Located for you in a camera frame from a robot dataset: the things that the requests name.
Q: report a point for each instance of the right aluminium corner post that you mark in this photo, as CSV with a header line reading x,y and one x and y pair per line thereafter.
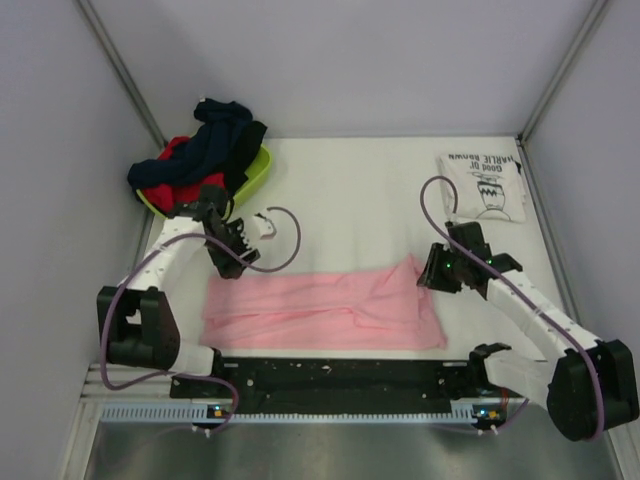
x,y
589,26

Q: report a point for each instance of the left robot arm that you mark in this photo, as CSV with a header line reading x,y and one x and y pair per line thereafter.
x,y
136,321

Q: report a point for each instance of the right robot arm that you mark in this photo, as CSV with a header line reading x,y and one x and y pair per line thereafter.
x,y
500,280

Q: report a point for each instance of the pink t shirt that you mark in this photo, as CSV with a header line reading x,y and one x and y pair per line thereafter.
x,y
381,309

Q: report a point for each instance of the white printed folded t shirt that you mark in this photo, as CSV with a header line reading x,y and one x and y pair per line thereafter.
x,y
487,186

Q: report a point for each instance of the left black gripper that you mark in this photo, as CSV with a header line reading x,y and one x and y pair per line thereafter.
x,y
229,267

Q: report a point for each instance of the black t shirt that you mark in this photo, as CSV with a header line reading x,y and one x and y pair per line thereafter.
x,y
242,155

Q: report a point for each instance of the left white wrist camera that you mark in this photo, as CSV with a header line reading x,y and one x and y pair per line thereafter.
x,y
259,227

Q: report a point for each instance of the lime green plastic basket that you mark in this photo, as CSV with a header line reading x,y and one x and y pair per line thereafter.
x,y
257,173

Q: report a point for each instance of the left aluminium corner post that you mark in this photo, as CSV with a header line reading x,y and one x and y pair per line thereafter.
x,y
121,71

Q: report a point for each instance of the aluminium frame rail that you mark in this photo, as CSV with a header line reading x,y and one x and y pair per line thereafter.
x,y
130,382

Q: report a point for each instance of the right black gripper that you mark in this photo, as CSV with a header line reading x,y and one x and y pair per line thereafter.
x,y
431,277

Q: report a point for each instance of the aluminium corner post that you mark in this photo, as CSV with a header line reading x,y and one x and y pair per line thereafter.
x,y
121,71
589,26

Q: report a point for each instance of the navy blue t shirt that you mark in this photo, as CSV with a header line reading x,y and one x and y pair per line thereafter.
x,y
222,124

